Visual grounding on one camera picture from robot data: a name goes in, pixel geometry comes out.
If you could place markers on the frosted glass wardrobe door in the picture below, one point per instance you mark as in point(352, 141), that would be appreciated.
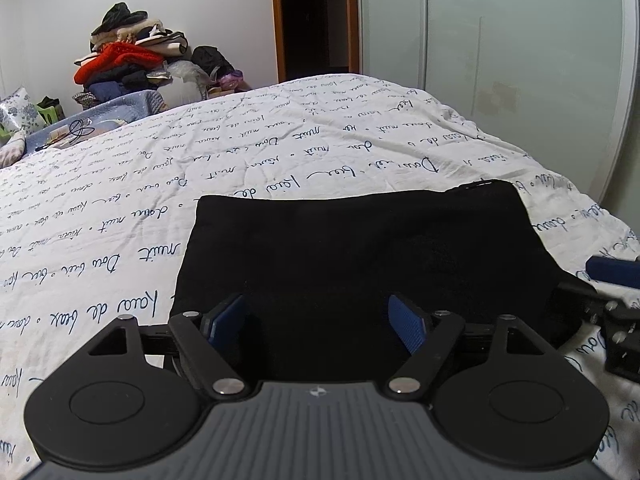
point(554, 77)

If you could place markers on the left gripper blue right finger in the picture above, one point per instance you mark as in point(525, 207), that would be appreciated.
point(408, 322)

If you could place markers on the red knit garment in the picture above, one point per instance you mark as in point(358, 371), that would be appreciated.
point(114, 55)

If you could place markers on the blue patterned gift bag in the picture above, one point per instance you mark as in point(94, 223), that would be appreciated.
point(19, 113)

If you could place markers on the pile of clothes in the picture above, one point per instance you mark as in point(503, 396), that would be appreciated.
point(187, 75)

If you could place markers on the green plastic basket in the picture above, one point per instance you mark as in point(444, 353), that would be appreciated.
point(50, 110)

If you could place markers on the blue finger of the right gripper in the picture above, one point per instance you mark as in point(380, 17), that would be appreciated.
point(614, 271)

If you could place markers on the blue blanket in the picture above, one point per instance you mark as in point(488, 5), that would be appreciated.
point(126, 109)

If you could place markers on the white script-print bed sheet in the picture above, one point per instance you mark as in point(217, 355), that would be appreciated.
point(97, 230)

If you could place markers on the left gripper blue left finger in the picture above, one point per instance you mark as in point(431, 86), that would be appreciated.
point(220, 325)

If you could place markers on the wooden door frame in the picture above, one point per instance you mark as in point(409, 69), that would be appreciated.
point(316, 37)

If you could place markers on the black pants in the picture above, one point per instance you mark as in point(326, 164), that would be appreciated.
point(316, 276)

